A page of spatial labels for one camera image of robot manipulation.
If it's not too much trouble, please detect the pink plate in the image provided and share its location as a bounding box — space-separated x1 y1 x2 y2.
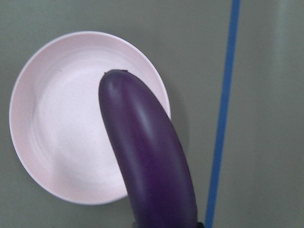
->
9 31 171 205

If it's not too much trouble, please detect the purple eggplant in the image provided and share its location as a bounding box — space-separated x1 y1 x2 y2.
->
99 70 198 228

